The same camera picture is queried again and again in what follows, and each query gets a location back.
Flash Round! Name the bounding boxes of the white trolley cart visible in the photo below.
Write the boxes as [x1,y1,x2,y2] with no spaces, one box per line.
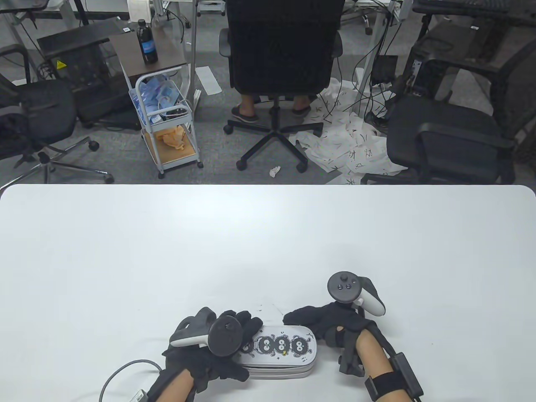
[128,69,204,180]

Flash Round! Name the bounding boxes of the white printed floor sheet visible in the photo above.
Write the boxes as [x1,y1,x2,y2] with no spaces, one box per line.
[289,75,409,185]

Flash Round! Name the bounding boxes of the black high-back office chair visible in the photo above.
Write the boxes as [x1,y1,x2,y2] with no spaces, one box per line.
[219,0,344,172]

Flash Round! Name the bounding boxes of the person's left forearm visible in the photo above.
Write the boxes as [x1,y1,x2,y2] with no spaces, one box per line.
[157,371,195,402]

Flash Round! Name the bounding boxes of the white cartoon print pencil case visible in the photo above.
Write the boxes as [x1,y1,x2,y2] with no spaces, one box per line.
[234,326,317,379]

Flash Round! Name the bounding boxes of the dark bottle blue label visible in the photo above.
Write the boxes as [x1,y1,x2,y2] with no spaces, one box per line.
[137,19,159,64]

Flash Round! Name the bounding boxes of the grey chair wheel base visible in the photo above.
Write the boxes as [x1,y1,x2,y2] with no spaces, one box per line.
[339,9,373,36]

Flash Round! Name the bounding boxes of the orange cloth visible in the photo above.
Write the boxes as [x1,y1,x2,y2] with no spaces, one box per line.
[156,126,189,151]

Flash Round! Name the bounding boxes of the grey left hand controller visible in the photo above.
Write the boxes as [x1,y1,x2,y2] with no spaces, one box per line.
[170,307,244,357]

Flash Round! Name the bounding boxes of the black cabinet yellow sticker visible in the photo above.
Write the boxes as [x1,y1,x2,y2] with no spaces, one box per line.
[37,19,141,128]

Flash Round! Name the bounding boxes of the black chair chrome base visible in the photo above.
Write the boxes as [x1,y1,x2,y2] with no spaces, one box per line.
[0,44,114,185]

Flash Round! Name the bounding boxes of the person's right hand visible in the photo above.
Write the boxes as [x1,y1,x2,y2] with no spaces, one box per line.
[283,302,377,377]

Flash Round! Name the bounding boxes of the white desk leg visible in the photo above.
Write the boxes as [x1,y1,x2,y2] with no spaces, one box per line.
[354,0,390,90]
[184,0,202,90]

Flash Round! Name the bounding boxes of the black box on floor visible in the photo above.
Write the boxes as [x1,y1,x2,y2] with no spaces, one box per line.
[371,55,398,83]

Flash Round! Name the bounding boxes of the black mesh armrest chair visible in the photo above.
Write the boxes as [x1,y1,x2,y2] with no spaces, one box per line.
[361,42,536,185]

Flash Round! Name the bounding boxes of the person's right forearm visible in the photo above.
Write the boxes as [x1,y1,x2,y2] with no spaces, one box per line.
[356,331,413,402]

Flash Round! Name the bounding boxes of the pile of blue packets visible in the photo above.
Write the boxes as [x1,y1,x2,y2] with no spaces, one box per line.
[131,77,187,122]

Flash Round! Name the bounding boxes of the white paper sheet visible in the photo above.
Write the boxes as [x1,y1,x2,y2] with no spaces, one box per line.
[196,66,222,95]

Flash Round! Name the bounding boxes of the grey left wrist cable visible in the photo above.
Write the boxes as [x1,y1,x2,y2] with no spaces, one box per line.
[100,359,163,402]

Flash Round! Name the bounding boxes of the person's left hand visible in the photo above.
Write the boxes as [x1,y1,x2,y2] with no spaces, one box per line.
[162,310,263,394]

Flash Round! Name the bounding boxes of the grey hand controller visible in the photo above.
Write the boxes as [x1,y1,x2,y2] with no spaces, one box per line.
[327,271,386,317]
[170,307,244,357]

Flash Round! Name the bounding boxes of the tangle of black floor cables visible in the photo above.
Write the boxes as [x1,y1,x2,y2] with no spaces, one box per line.
[318,0,415,126]

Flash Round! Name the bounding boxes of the black mesh office chair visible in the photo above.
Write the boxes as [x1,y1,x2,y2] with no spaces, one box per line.
[394,0,536,116]

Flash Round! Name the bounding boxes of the grey right hand controller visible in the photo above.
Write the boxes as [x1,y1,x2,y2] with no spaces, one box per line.
[327,271,386,317]

